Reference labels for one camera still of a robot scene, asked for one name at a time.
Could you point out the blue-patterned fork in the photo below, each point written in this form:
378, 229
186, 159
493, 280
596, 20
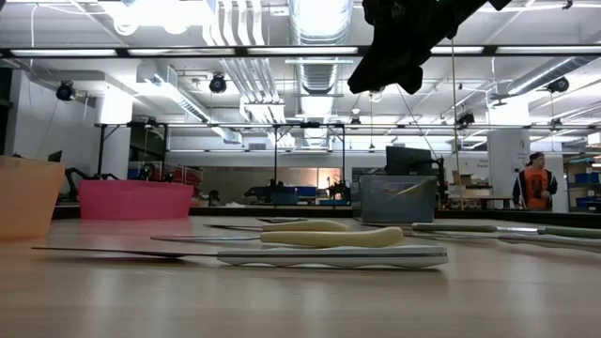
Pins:
328, 257

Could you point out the black computer monitor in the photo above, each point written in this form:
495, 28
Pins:
408, 162
56, 156

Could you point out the white ceiling pipes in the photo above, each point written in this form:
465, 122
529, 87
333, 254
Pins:
244, 28

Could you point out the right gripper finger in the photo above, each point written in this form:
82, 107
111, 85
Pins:
385, 70

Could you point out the reddish pink plastic bin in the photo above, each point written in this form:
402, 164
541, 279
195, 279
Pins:
136, 199

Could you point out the black background robot arm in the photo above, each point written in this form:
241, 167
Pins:
72, 188

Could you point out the wooden background table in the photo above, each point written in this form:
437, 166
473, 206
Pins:
479, 198

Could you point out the black ceiling spotlight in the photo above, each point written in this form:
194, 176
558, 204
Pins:
559, 85
466, 118
65, 91
218, 84

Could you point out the grey translucent plastic bin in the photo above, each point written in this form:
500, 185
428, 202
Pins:
399, 209

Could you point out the storage shelf with blue bins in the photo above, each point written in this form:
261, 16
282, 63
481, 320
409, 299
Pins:
587, 177

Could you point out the cardboard box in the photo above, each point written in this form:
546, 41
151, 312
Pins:
467, 179

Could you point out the white square pillar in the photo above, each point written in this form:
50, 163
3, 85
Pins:
115, 108
500, 155

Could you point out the blue-patterned knife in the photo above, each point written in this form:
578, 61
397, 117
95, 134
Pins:
549, 241

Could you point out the black metal rig frame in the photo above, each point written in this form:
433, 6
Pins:
101, 150

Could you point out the blue storage bin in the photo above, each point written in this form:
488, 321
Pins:
305, 191

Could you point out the person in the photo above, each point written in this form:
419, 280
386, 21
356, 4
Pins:
535, 185

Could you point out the orange translucent plastic bin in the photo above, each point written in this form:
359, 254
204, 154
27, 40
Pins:
28, 197

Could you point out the red storage box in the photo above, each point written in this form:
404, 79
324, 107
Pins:
192, 177

